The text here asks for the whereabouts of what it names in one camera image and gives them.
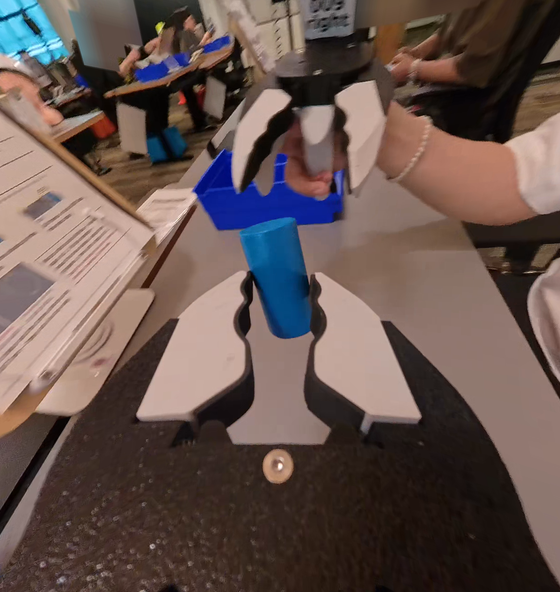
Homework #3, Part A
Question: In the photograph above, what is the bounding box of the white bead bracelet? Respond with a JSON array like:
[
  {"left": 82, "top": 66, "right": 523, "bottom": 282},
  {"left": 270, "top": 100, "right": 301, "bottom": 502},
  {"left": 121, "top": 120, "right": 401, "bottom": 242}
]
[{"left": 385, "top": 116, "right": 434, "bottom": 183}]

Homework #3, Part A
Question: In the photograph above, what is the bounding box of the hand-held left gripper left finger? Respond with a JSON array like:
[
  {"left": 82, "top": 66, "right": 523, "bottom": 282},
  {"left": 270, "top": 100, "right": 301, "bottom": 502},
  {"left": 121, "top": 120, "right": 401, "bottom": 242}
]
[{"left": 135, "top": 271, "right": 256, "bottom": 439}]

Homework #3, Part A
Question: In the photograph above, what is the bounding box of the printed instruction sheet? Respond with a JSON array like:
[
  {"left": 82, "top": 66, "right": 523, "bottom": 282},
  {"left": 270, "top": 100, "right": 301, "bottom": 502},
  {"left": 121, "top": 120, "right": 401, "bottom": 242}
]
[{"left": 0, "top": 99, "right": 156, "bottom": 414}]

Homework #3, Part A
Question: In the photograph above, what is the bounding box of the large window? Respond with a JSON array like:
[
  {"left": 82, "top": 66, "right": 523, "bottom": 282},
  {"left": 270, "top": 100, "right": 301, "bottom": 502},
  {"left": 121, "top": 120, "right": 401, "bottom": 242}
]
[{"left": 0, "top": 0, "right": 70, "bottom": 65}]

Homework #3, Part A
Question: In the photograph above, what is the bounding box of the person's right hand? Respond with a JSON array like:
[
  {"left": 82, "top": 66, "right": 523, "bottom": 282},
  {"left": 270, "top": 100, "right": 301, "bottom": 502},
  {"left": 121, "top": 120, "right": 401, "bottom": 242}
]
[{"left": 279, "top": 99, "right": 403, "bottom": 202}]

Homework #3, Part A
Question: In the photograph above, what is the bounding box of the blue cylinder block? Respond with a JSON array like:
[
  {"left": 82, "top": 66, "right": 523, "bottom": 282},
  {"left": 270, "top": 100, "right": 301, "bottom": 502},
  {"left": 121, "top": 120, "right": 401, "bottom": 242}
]
[{"left": 239, "top": 217, "right": 314, "bottom": 339}]

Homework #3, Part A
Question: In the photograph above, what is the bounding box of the person's right forearm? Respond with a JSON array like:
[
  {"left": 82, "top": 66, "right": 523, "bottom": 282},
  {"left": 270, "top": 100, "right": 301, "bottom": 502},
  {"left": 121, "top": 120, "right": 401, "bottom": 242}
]
[{"left": 387, "top": 101, "right": 540, "bottom": 227}]

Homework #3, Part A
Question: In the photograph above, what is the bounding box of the blue plastic bin with tag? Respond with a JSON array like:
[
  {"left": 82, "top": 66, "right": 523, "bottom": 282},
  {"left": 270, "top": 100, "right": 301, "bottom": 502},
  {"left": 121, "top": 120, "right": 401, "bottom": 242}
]
[{"left": 193, "top": 148, "right": 346, "bottom": 232}]

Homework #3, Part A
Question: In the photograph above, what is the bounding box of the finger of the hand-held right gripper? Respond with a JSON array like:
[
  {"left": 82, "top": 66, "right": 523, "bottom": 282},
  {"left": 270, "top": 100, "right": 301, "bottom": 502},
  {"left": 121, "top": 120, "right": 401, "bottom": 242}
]
[
  {"left": 231, "top": 88, "right": 293, "bottom": 196},
  {"left": 334, "top": 80, "right": 388, "bottom": 199}
]

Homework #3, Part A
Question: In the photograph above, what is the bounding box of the mannequin head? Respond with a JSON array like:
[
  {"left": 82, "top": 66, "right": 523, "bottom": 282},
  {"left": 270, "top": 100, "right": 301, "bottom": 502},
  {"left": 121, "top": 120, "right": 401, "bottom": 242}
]
[{"left": 0, "top": 69, "right": 64, "bottom": 126}]

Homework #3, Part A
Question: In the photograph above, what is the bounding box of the laminated paper sheet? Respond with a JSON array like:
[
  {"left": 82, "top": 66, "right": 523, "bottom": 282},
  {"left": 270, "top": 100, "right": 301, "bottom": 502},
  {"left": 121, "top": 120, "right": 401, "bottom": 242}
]
[{"left": 135, "top": 186, "right": 198, "bottom": 245}]

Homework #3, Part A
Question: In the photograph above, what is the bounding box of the instruction sheet on stand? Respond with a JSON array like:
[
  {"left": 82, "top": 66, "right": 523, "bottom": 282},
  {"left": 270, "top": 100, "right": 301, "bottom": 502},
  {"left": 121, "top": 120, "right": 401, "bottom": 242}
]
[{"left": 0, "top": 92, "right": 158, "bottom": 447}]

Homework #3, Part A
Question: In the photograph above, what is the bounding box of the white hard hat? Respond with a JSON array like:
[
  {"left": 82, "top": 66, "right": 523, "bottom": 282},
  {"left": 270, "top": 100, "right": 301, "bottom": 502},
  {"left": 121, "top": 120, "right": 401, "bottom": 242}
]
[{"left": 0, "top": 53, "right": 35, "bottom": 79}]

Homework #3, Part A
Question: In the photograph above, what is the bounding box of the wooden office desk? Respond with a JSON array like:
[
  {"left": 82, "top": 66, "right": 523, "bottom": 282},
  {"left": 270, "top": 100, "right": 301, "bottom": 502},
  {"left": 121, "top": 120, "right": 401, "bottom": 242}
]
[{"left": 103, "top": 35, "right": 236, "bottom": 100}]

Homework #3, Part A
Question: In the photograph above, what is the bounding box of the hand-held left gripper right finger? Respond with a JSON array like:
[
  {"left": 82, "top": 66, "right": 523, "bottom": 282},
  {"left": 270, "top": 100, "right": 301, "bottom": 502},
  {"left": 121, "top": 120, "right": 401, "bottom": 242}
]
[{"left": 304, "top": 272, "right": 422, "bottom": 435}]

